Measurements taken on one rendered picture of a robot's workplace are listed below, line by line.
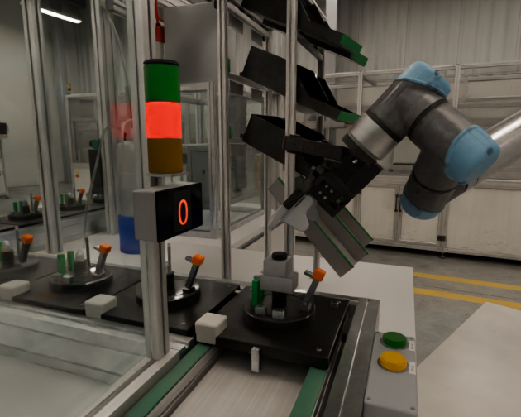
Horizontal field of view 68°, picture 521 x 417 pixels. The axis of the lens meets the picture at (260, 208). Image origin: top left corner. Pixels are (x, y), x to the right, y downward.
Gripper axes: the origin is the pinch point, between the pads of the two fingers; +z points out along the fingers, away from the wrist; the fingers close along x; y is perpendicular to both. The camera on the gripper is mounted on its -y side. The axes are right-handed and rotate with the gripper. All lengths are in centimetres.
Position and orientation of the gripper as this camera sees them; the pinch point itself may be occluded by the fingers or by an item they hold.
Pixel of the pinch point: (276, 218)
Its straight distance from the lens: 72.9
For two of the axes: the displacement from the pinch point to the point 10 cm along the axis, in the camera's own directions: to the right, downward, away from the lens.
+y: 6.9, 7.1, -1.4
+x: 3.5, -1.6, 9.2
